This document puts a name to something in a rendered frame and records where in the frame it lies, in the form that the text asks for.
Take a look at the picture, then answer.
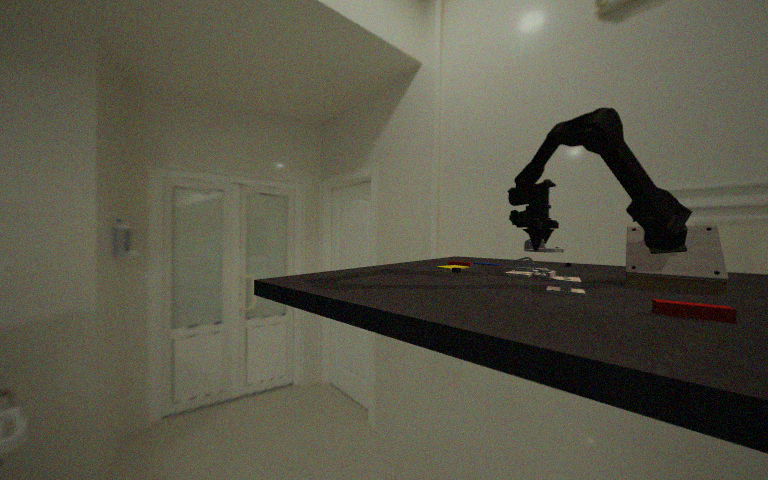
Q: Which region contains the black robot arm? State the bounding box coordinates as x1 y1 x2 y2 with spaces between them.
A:
508 108 692 254

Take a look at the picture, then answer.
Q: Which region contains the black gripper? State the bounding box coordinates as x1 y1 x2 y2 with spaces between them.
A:
517 201 559 251

